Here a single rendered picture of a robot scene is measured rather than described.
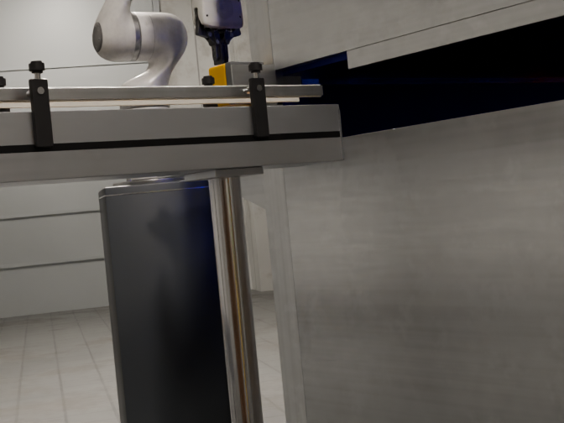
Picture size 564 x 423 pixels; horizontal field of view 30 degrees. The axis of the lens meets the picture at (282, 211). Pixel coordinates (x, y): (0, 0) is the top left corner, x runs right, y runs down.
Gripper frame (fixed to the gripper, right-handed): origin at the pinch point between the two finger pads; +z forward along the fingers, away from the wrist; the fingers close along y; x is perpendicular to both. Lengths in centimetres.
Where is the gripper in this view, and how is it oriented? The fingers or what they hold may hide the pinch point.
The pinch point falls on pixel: (220, 54)
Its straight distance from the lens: 222.2
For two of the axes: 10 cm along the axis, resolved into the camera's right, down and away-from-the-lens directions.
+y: 8.0, -0.8, 6.0
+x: -6.0, 0.5, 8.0
